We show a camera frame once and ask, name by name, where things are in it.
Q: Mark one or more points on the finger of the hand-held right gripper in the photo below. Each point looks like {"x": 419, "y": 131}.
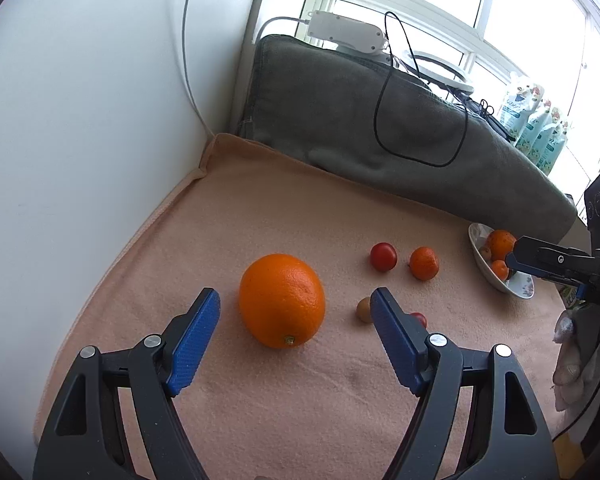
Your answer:
{"x": 581, "y": 294}
{"x": 550, "y": 259}

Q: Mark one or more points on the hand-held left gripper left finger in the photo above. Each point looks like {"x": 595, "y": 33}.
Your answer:
{"x": 195, "y": 340}

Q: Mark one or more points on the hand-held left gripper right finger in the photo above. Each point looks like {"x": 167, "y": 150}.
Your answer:
{"x": 397, "y": 345}

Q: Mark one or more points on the red cherry tomato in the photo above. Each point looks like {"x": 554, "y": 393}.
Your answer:
{"x": 383, "y": 256}
{"x": 420, "y": 319}

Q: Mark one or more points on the floral white plate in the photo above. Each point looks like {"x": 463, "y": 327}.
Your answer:
{"x": 520, "y": 287}

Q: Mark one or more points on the brown longan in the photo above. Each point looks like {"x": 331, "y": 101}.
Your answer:
{"x": 364, "y": 310}
{"x": 485, "y": 252}

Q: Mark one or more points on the small mandarin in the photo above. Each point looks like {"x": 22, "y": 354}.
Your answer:
{"x": 424, "y": 263}
{"x": 499, "y": 270}

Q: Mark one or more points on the bumpy large orange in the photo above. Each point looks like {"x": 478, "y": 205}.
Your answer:
{"x": 500, "y": 242}

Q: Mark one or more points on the smooth large orange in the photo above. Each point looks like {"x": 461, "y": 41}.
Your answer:
{"x": 282, "y": 307}

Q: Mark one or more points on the person's right hand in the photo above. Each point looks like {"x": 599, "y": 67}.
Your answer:
{"x": 570, "y": 370}

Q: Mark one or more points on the green printed carton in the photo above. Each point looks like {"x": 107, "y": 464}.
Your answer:
{"x": 570, "y": 296}

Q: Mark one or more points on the floral refill pouch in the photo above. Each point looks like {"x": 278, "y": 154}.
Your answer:
{"x": 535, "y": 127}
{"x": 555, "y": 157}
{"x": 547, "y": 142}
{"x": 512, "y": 115}

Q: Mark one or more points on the pink blanket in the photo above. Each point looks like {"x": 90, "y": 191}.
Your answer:
{"x": 280, "y": 400}

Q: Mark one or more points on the grey cushion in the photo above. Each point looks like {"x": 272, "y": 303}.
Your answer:
{"x": 330, "y": 110}

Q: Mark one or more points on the white power strip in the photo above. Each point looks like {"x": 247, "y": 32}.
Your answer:
{"x": 345, "y": 30}

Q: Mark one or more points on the white window frame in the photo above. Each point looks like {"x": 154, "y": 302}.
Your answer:
{"x": 420, "y": 17}

